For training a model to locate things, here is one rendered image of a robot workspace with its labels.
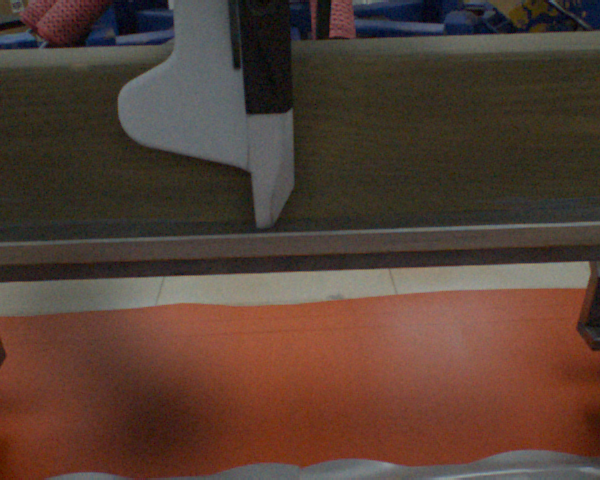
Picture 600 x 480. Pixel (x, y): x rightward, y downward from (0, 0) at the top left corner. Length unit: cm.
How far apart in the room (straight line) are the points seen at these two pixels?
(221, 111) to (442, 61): 8
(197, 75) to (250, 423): 19
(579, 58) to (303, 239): 12
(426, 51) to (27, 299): 33
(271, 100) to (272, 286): 24
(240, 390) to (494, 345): 15
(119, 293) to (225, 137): 24
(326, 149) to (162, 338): 20
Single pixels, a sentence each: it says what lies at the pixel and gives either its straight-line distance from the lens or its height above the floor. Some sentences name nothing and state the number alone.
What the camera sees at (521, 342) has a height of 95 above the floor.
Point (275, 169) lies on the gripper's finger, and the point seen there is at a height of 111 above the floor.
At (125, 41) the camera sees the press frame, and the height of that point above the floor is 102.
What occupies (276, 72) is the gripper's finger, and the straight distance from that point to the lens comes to 18.
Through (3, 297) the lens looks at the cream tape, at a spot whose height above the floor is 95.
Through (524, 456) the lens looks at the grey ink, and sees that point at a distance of 31.
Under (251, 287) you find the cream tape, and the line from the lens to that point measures 41.
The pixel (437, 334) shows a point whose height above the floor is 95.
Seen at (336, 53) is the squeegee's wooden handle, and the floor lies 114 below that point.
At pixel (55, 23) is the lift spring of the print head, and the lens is 86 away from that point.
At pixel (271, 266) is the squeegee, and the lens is 26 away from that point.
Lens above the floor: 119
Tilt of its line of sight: 30 degrees down
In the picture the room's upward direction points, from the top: 2 degrees counter-clockwise
